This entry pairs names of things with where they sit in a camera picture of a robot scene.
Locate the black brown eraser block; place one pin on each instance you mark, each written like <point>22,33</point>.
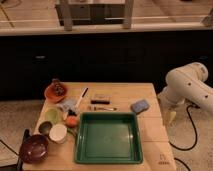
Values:
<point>100,99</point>

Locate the white cup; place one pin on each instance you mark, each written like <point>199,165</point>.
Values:
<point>58,133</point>

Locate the clear plastic bag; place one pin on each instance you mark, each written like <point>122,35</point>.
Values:
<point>66,105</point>

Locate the black spatula handle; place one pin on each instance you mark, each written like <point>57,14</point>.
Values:
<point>20,162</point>

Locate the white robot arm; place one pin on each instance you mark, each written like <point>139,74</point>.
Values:
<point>185,83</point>

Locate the blue sponge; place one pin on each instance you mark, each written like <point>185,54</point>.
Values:
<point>140,106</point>

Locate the dark red bowl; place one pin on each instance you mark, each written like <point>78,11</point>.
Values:
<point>35,149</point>

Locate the orange carrot toy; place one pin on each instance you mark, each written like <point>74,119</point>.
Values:
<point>71,121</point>

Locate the white black-tipped marker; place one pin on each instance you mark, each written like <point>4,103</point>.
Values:
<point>81,97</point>

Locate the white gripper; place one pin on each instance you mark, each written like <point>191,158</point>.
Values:
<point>168,109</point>

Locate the silver metal utensil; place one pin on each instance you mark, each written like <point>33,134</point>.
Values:
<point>95,108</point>

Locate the green plastic tray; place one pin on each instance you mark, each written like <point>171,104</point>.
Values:
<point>108,138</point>

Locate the small dark green bowl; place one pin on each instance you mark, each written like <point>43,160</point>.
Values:
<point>45,127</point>

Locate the wooden shelf frame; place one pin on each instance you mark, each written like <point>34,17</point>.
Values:
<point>94,12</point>

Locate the brown pine cone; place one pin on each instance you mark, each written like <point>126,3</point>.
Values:
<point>57,87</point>

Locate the orange plate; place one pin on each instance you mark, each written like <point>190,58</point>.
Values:
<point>51,96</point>

